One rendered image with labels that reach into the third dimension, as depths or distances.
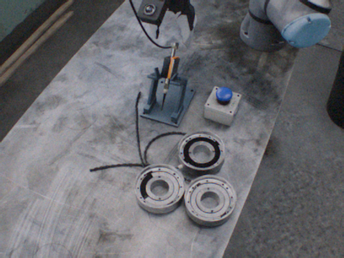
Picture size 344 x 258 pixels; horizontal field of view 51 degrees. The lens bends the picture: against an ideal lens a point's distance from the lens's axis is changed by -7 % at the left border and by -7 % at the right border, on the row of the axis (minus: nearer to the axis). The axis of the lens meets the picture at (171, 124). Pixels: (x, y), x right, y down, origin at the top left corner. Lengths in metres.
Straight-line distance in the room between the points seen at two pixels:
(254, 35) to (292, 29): 0.21
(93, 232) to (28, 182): 0.20
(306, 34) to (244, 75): 0.21
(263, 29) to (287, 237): 0.94
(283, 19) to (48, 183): 0.67
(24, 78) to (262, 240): 1.62
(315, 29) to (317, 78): 1.35
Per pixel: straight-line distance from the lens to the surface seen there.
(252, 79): 1.04
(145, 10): 0.72
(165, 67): 0.88
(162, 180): 0.81
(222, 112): 0.89
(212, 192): 0.79
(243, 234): 1.66
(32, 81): 2.32
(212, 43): 1.13
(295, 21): 0.93
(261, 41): 1.11
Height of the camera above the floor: 1.53
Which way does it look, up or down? 52 degrees down
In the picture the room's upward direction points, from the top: 2 degrees counter-clockwise
